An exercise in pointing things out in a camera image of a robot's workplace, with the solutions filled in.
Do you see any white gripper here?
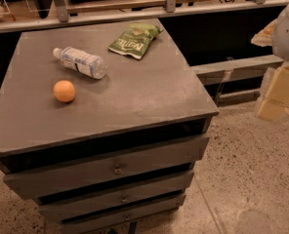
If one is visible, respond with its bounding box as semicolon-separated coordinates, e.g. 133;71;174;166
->
255;4;289;121

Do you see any clear plastic water bottle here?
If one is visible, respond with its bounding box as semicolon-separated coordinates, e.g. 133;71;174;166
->
53;47;107;80

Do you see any green chip bag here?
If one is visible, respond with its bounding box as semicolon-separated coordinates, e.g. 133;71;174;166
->
108;22;163;59

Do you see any middle grey drawer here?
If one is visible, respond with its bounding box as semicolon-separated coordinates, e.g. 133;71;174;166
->
38;170;193;221

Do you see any grey drawer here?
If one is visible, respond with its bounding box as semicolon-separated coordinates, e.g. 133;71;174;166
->
38;170;193;221
60;193;186;234
4;135;209;199

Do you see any grey drawer cabinet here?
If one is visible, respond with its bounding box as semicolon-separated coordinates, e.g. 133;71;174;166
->
0;22;218;230

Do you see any orange fruit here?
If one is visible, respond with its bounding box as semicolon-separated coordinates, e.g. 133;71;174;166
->
53;80;75;103

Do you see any top grey drawer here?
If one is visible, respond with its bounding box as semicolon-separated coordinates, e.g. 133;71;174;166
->
4;135;209;199

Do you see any bottom grey drawer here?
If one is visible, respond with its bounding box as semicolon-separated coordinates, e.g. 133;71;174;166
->
60;193;186;234

